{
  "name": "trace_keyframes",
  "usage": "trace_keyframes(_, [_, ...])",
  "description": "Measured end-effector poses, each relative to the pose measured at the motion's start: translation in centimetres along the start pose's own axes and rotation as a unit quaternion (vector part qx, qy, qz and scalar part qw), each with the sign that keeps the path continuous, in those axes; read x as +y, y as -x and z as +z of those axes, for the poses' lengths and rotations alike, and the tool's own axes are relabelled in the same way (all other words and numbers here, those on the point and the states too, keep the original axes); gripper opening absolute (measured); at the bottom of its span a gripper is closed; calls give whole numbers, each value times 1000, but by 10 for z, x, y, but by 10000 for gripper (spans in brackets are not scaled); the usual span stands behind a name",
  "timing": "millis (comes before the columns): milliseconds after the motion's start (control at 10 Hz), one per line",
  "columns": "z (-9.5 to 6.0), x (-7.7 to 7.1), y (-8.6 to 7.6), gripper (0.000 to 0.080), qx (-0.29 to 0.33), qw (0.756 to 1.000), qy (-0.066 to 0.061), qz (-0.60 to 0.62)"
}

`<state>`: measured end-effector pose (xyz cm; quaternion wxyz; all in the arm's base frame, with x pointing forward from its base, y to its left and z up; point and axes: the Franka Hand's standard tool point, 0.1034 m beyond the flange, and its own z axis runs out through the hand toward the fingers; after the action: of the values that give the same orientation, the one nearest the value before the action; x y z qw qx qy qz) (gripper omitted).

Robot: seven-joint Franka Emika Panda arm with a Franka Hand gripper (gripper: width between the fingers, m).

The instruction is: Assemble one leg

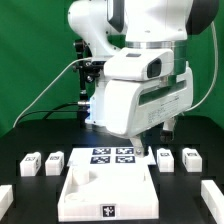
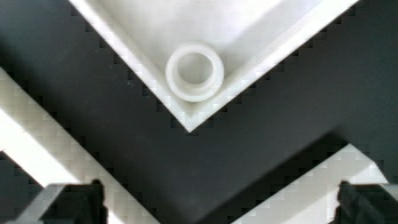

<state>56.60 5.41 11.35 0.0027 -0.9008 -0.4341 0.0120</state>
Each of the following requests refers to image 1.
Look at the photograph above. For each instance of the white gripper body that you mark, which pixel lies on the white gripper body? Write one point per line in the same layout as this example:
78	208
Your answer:
133	107

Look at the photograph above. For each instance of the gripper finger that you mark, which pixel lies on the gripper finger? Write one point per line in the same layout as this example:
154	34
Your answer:
167	132
138	147

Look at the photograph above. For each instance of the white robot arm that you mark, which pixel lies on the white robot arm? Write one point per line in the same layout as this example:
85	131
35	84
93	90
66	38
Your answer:
108	26

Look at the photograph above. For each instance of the white tag sheet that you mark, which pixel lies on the white tag sheet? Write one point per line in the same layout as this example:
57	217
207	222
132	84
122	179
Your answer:
108	156

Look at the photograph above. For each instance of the white block right edge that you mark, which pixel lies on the white block right edge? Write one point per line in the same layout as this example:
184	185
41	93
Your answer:
214	199

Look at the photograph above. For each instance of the white block edge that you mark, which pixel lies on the white block edge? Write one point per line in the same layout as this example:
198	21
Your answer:
6	198
214	199

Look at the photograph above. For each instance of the white block left edge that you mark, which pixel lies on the white block left edge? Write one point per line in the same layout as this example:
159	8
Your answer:
6	198

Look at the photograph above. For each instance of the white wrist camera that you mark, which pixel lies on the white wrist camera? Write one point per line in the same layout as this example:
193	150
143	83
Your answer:
140	64

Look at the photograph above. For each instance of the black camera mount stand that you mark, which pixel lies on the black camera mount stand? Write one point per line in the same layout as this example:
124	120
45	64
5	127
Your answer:
83	83

